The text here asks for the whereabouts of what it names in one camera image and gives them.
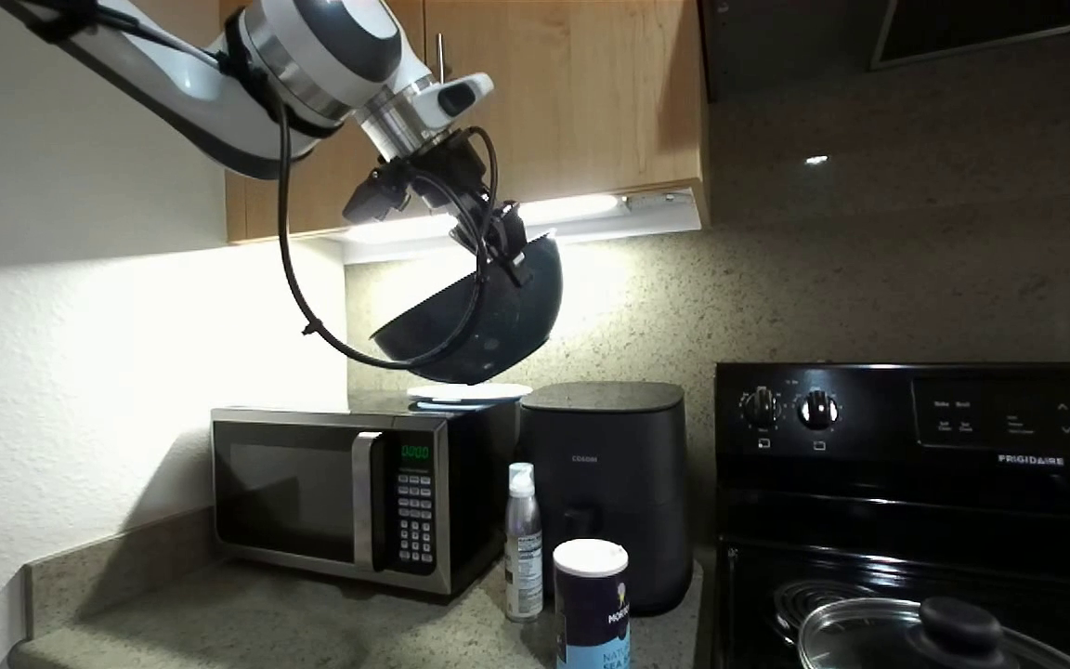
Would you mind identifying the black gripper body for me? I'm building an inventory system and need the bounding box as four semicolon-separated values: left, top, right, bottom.
368;126;506;246

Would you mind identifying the large blue bowl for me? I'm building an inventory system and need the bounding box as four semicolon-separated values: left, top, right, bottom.
368;230;570;390

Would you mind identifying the white plate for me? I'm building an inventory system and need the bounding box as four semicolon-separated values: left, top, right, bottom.
404;378;537;414

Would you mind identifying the black air fryer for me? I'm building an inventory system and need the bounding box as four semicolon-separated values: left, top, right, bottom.
517;378;694;618

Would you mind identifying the stainless steel microwave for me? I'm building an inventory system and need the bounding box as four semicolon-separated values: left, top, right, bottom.
205;398;523;601

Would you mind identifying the white spray bottle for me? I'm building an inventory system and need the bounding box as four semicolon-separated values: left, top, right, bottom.
502;457;548;626

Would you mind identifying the black stove knob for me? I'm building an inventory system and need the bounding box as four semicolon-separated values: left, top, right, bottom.
737;384;783;432
796;388;849;434

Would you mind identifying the blue canister with white lid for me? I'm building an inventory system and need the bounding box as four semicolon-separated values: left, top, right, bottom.
552;536;635;669

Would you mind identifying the black electric stove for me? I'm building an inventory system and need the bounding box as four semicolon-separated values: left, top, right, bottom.
694;355;1070;669

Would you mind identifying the dark range hood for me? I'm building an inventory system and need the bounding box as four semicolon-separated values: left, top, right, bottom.
865;0;1070;75

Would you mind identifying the pan with glass lid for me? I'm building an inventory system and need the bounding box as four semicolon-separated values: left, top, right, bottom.
793;591;1070;669

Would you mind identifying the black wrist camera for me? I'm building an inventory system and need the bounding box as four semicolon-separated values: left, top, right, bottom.
340;162;420;227

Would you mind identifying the wooden wall cabinet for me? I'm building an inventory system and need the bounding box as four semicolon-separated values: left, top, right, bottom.
219;0;715;246

